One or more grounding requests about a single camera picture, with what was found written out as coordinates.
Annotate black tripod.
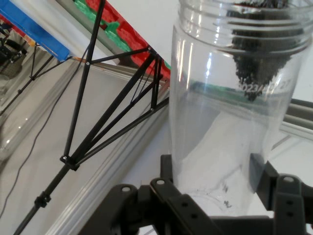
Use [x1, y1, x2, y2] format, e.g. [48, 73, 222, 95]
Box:
[12, 0, 172, 235]

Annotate black seeds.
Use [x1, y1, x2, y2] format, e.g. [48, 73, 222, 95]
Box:
[229, 0, 305, 101]

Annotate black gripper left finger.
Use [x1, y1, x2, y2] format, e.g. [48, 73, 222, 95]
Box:
[78, 154, 221, 235]

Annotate thin black light stand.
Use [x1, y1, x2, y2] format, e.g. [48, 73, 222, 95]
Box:
[0, 42, 61, 117]

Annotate thin black tripod cable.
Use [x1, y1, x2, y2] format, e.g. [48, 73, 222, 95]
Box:
[0, 47, 91, 218]

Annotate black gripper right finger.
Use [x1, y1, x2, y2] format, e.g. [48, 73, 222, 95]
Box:
[249, 153, 313, 235]

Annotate blue board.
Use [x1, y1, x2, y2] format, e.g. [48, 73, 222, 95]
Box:
[0, 0, 72, 62]

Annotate green foam block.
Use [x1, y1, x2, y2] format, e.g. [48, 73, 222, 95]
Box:
[73, 0, 123, 53]

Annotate clear plastic jar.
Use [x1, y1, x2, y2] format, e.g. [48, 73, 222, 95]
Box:
[170, 0, 313, 217]

